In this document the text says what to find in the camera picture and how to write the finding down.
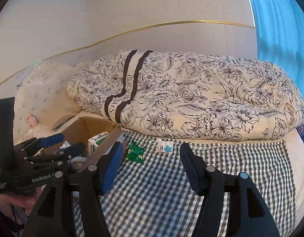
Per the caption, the green white medicine box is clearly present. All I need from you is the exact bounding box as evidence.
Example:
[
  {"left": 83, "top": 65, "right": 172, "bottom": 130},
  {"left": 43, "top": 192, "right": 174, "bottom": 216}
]
[{"left": 88, "top": 131, "right": 109, "bottom": 156}]

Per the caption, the green foil wrapper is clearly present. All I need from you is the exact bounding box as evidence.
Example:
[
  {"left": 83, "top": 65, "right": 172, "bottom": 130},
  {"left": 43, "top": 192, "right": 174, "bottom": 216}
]
[{"left": 126, "top": 141, "right": 146, "bottom": 163}]

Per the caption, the white eraser blue star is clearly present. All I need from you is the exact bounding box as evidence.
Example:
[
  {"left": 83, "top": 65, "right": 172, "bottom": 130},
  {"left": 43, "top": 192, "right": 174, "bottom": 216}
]
[{"left": 157, "top": 141, "right": 173, "bottom": 155}]

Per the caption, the person's left hand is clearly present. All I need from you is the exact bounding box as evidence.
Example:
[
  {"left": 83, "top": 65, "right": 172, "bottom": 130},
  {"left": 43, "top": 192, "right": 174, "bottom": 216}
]
[{"left": 0, "top": 187, "right": 42, "bottom": 218}]

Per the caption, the brown cardboard box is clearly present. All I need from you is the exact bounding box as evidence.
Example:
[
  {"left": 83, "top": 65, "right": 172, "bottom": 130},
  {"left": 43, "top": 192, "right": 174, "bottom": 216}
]
[{"left": 41, "top": 116, "right": 127, "bottom": 172}]

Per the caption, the floral folded duvet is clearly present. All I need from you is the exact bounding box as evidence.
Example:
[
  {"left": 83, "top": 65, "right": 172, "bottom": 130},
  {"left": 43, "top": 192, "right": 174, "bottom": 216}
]
[{"left": 67, "top": 49, "right": 304, "bottom": 141}]

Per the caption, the blue curtain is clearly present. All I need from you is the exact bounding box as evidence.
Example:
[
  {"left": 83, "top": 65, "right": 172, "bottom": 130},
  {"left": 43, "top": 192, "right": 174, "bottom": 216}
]
[{"left": 243, "top": 0, "right": 304, "bottom": 62}]

